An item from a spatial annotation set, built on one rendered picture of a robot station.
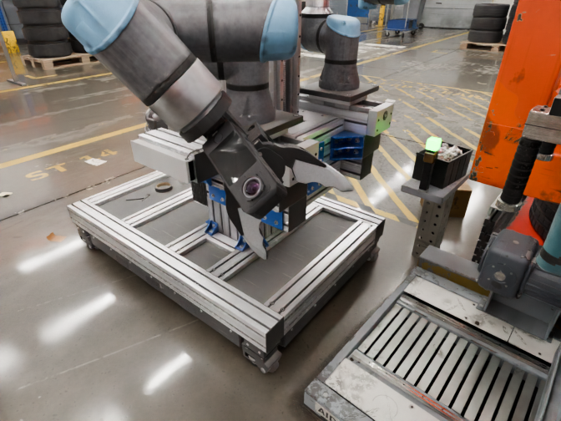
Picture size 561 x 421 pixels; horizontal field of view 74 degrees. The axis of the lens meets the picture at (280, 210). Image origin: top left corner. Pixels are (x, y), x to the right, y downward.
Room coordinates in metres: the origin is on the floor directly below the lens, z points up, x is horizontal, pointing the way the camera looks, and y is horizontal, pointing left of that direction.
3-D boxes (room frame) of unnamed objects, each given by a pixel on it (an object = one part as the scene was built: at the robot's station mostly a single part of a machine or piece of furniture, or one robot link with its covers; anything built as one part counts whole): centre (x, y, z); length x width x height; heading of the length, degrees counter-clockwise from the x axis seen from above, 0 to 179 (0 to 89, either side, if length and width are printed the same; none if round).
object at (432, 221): (1.48, -0.71, 0.21); 0.10 x 0.10 x 0.42; 48
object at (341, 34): (1.44, -0.21, 0.98); 0.13 x 0.12 x 0.14; 38
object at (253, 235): (0.43, 0.04, 0.86); 0.06 x 0.03 x 0.09; 10
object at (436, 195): (1.46, -0.69, 0.44); 0.43 x 0.17 x 0.03; 138
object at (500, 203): (0.66, -0.46, 0.83); 0.04 x 0.04 x 0.16
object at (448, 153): (1.42, -0.67, 0.51); 0.20 x 0.14 x 0.13; 131
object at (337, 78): (1.43, -0.22, 0.87); 0.15 x 0.15 x 0.10
